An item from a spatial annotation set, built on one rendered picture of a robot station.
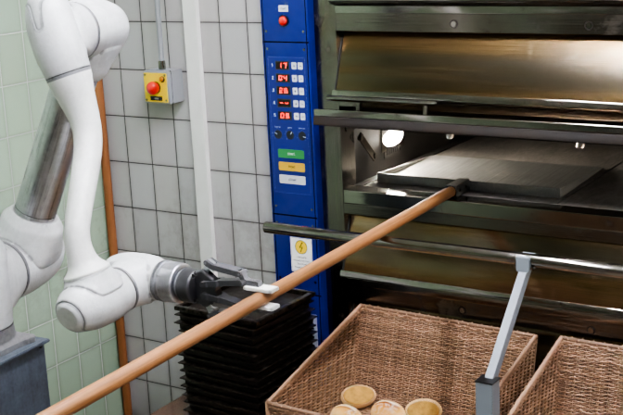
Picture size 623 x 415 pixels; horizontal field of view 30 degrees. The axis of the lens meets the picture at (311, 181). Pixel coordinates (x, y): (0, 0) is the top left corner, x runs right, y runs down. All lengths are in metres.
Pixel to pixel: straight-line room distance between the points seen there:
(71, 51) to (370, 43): 0.98
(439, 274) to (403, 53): 0.61
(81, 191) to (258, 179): 1.06
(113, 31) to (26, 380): 0.83
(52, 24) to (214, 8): 1.01
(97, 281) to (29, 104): 1.23
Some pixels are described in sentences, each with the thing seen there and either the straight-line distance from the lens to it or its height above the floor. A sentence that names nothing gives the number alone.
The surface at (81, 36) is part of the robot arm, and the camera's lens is 2.56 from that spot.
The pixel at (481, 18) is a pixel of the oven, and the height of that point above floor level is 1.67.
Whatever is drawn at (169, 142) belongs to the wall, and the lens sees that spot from 3.64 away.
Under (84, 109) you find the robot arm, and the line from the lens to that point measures 2.54.
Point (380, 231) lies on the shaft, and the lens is 2.80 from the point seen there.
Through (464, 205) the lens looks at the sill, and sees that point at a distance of 3.13.
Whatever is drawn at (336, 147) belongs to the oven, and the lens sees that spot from 3.28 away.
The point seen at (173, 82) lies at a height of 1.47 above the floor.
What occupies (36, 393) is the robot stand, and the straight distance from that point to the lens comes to 2.86.
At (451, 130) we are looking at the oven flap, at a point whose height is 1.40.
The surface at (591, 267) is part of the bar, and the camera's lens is 2.62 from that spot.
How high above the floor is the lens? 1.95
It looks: 13 degrees down
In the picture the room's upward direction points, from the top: 3 degrees counter-clockwise
